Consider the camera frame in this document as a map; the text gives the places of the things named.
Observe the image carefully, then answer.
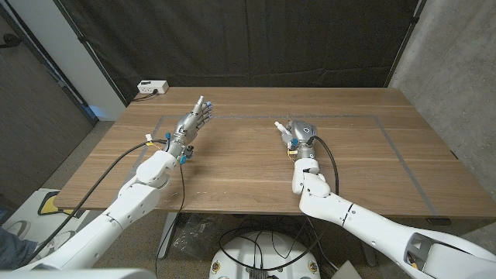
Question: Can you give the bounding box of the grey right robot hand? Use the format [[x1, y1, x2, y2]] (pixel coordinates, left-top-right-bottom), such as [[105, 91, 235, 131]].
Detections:
[[279, 119, 319, 161]]

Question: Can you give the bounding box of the black power strip cord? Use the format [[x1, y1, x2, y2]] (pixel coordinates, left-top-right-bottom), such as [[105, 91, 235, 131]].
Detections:
[[133, 89, 159, 102]]

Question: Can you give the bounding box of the white toothpaste tube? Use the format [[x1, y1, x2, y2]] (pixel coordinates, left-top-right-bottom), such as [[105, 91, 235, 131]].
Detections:
[[274, 121, 292, 137]]

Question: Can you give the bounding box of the white shoe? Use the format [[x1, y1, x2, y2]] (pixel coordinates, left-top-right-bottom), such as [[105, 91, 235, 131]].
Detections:
[[42, 230, 77, 253]]

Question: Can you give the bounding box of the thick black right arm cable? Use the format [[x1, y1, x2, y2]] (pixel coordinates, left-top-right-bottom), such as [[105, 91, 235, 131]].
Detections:
[[219, 134, 340, 272]]

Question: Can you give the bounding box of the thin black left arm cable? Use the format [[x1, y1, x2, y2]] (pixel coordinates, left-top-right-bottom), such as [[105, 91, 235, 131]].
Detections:
[[153, 161, 185, 277]]

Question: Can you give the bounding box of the clear plastic bag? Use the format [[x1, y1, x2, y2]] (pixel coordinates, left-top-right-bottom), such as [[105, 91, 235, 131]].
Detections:
[[172, 215, 226, 259]]

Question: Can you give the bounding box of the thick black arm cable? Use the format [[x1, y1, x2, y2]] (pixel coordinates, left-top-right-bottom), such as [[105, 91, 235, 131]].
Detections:
[[219, 134, 340, 272], [22, 138, 168, 268]]

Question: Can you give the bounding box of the white box corner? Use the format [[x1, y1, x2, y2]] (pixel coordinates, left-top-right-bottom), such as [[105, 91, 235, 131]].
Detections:
[[331, 260, 363, 279]]

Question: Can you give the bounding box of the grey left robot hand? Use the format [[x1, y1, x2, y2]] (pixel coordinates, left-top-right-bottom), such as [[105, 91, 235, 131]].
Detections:
[[167, 95, 215, 157]]

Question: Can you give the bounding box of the white power strip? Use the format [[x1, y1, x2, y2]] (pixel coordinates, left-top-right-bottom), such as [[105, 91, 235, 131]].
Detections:
[[136, 80, 170, 95]]

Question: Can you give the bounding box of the black backdrop stand pole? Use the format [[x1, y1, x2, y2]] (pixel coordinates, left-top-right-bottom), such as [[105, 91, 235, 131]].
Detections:
[[383, 0, 427, 88], [53, 0, 129, 106]]

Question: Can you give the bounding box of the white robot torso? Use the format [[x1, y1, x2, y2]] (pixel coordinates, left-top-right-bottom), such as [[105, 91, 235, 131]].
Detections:
[[0, 268, 158, 279]]

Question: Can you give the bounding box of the person's leg in jeans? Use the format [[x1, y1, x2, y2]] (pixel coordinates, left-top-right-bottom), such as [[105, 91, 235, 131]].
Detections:
[[0, 226, 28, 270]]

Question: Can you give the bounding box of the white and yellow floor mat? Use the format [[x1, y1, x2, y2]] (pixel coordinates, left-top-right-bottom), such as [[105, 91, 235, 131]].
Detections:
[[2, 188, 92, 241]]

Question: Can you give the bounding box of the black wall-mounted object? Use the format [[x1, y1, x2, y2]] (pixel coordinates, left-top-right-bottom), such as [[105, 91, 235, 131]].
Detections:
[[0, 33, 22, 50]]

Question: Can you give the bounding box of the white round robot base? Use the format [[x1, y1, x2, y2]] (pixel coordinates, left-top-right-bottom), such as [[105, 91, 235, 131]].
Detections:
[[208, 231, 322, 279]]

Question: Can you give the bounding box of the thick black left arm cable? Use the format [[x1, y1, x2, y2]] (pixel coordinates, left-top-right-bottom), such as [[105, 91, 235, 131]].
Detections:
[[22, 138, 168, 268]]

